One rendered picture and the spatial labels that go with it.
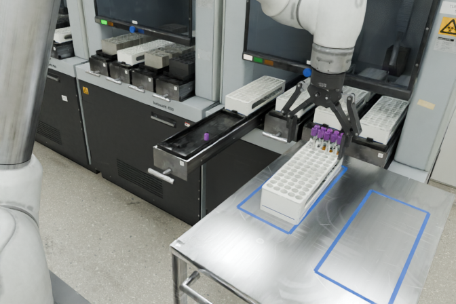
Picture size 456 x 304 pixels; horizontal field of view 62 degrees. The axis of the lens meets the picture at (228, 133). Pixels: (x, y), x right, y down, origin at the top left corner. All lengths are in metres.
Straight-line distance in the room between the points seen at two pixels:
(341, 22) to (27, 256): 0.72
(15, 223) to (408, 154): 1.12
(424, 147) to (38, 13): 1.12
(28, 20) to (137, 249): 1.44
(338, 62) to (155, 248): 1.41
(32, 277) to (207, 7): 1.14
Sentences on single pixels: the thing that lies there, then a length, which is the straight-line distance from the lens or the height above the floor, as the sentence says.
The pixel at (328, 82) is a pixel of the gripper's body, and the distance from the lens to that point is 0.88.
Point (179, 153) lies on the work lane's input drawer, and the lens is 1.12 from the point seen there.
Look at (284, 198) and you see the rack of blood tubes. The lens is 0.87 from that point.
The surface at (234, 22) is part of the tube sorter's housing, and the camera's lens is 1.49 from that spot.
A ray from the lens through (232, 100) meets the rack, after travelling 1.37.
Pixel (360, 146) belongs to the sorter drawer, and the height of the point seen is 0.80.
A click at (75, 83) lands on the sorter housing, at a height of 0.63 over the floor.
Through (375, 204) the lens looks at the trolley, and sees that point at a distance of 1.02.
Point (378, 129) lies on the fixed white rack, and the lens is 1.30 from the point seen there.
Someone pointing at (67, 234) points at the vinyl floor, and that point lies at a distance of 2.15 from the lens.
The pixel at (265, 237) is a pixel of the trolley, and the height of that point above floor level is 0.82.
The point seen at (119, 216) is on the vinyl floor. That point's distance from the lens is 2.19.
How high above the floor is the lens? 1.40
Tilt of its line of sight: 28 degrees down
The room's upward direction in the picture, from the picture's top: 3 degrees clockwise
